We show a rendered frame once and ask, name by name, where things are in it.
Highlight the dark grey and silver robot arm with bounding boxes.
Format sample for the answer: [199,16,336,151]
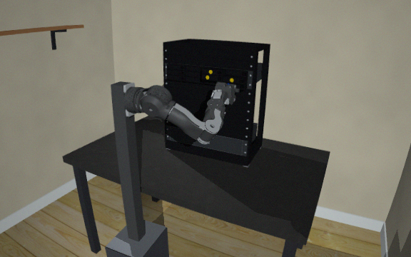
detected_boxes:
[123,83,229,144]

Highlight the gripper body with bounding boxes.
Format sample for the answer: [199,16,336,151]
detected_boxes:
[215,82,235,105]

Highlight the black server rack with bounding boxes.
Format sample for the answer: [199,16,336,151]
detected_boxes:
[163,39,270,167]

